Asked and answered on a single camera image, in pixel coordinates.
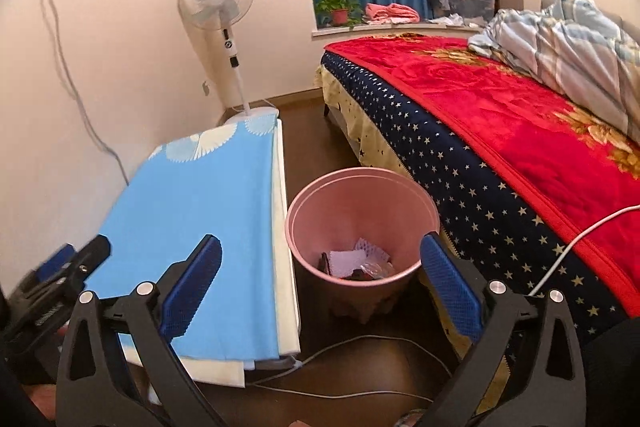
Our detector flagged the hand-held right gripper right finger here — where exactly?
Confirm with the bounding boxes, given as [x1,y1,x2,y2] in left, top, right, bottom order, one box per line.
[417,232,587,427]

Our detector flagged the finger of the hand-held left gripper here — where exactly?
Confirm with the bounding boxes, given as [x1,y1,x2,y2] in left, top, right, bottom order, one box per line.
[30,234,112,303]
[35,244,77,282]

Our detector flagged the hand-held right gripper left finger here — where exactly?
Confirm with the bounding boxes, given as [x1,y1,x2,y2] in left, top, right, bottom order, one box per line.
[56,234,223,427]

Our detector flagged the purple foam fruit net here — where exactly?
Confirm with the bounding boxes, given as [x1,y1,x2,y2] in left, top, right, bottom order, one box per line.
[352,237,392,264]

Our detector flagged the printed paper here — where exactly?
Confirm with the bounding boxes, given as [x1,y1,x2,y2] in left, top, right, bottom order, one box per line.
[327,249,368,279]

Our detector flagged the pink plastic bin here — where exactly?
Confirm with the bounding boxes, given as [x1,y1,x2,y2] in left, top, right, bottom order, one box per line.
[285,167,442,323]

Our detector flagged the white table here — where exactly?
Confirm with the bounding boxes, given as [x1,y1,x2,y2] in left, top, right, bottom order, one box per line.
[125,117,301,390]

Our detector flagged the blue cloth covered table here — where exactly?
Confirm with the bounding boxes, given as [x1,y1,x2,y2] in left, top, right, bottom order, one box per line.
[82,117,281,363]

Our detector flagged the navy star bed sheet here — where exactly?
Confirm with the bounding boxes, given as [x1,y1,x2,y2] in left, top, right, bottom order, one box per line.
[320,52,631,343]

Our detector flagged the red blanket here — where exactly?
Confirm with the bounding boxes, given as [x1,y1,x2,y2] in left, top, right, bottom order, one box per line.
[325,34,640,303]

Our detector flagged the yellow bed skirt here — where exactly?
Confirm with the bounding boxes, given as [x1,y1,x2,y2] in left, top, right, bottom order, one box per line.
[314,62,506,415]

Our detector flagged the white crumpled cloth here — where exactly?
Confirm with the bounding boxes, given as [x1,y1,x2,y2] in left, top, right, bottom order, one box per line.
[430,13,481,28]

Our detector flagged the plaid quilt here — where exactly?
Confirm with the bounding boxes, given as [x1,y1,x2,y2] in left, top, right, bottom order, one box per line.
[467,0,640,138]

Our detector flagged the pink folded clothes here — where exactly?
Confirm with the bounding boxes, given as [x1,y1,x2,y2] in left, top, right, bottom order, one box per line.
[364,3,420,25]

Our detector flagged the white windowsill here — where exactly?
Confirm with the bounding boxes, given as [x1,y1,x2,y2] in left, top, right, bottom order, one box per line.
[311,19,488,38]

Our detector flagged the large clear storage box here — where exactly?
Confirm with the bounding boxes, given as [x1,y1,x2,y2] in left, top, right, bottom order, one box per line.
[425,0,498,25]

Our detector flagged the potted green plant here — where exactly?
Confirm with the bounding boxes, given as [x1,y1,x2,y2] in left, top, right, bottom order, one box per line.
[315,0,365,28]

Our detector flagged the white floor cable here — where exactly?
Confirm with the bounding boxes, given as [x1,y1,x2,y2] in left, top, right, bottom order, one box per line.
[247,334,453,403]

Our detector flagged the grey wall cable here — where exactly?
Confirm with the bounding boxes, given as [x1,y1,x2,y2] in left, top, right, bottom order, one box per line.
[42,0,132,185]

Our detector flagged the white charging cable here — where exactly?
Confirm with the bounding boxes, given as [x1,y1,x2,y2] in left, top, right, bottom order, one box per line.
[527,204,640,298]

